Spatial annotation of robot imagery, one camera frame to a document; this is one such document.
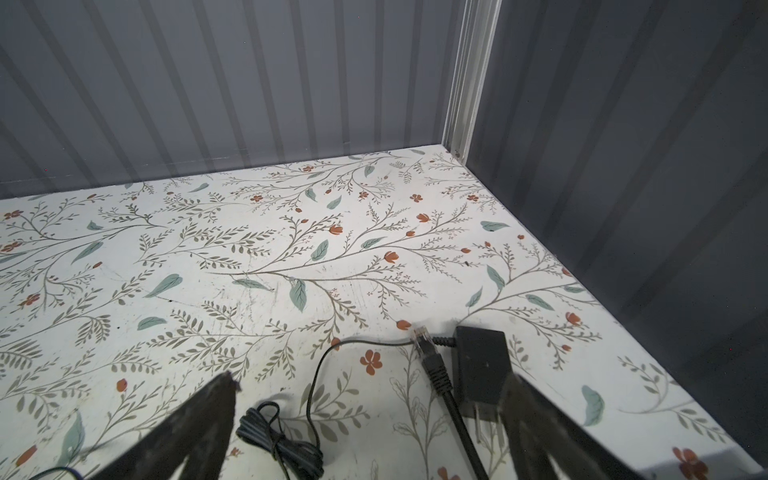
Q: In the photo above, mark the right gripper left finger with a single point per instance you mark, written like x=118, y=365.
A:
x=191, y=443

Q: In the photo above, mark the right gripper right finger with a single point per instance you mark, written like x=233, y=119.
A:
x=544, y=441

